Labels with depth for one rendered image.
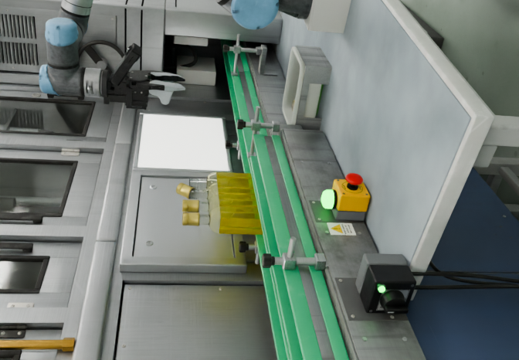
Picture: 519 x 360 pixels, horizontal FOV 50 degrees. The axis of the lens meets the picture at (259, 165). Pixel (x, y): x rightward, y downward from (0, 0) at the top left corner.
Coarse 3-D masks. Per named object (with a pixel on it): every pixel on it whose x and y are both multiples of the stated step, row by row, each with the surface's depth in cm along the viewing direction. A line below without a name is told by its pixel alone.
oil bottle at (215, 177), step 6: (210, 174) 163; (216, 174) 163; (222, 174) 164; (228, 174) 164; (234, 174) 164; (240, 174) 165; (246, 174) 165; (210, 180) 161; (216, 180) 160; (222, 180) 161; (228, 180) 161; (234, 180) 162; (240, 180) 162; (246, 180) 162
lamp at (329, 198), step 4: (324, 192) 128; (328, 192) 128; (332, 192) 128; (336, 192) 128; (324, 196) 128; (328, 196) 127; (332, 196) 127; (336, 196) 127; (324, 200) 128; (328, 200) 127; (332, 200) 127; (336, 200) 127; (324, 204) 128; (328, 204) 127; (332, 204) 127; (336, 204) 127; (328, 208) 128; (332, 208) 128
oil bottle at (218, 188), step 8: (216, 184) 158; (224, 184) 159; (232, 184) 159; (240, 184) 160; (248, 184) 160; (208, 192) 157; (216, 192) 155; (224, 192) 155; (232, 192) 156; (240, 192) 156; (248, 192) 157; (208, 200) 157
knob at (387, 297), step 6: (384, 294) 101; (390, 294) 101; (396, 294) 101; (402, 294) 101; (384, 300) 101; (390, 300) 100; (396, 300) 100; (402, 300) 100; (384, 306) 101; (390, 306) 100; (396, 306) 100; (402, 306) 100; (390, 312) 99; (396, 312) 100; (402, 312) 100
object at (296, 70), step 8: (296, 48) 172; (296, 56) 168; (296, 64) 177; (288, 72) 179; (296, 72) 179; (288, 80) 180; (296, 80) 180; (288, 88) 181; (296, 88) 181; (288, 96) 183; (296, 96) 166; (288, 104) 184; (296, 104) 167; (288, 112) 182; (296, 112) 168; (288, 120) 177
